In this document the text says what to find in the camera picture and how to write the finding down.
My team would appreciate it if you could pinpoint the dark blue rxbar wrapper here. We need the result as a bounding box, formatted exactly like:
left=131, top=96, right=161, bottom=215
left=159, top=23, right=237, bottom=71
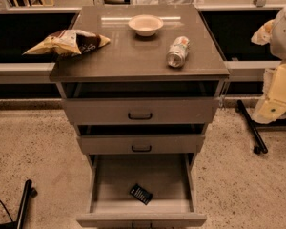
left=130, top=184, right=153, bottom=205

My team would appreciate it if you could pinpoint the silver soda can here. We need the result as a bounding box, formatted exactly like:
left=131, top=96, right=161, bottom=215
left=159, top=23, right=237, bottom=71
left=167, top=36, right=190, bottom=68

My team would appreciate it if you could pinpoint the grey middle drawer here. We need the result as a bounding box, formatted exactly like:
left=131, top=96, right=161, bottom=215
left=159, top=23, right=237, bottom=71
left=77, top=124, right=204, bottom=155

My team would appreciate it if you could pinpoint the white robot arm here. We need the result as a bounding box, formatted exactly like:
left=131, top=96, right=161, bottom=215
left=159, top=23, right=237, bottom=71
left=251, top=5, right=286, bottom=124

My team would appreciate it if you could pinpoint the grey top drawer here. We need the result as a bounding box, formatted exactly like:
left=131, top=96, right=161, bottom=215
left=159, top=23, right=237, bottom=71
left=63, top=81, right=218, bottom=125

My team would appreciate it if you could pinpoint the black stand leg left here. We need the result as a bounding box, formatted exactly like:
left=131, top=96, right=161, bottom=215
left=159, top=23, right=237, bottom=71
left=0, top=179, right=38, bottom=229

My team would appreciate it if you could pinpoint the black stand leg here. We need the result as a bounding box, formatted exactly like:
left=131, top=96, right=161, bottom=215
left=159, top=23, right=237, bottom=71
left=0, top=179, right=38, bottom=229
left=235, top=100, right=286, bottom=155

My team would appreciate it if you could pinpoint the grey drawer cabinet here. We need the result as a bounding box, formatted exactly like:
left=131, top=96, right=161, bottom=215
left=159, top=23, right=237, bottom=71
left=49, top=4, right=231, bottom=229

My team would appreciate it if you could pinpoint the black stand leg right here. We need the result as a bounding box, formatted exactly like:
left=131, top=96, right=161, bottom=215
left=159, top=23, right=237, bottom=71
left=235, top=100, right=286, bottom=155

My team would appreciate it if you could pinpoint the white paper bowl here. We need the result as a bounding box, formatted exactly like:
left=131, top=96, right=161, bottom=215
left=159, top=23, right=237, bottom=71
left=128, top=14, right=163, bottom=37

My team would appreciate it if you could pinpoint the yellow brown chip bag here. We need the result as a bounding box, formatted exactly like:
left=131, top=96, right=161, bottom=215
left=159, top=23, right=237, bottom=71
left=25, top=30, right=111, bottom=56

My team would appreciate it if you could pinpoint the grey open bottom drawer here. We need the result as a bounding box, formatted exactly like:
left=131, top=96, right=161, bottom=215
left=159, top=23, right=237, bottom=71
left=77, top=154, right=207, bottom=229

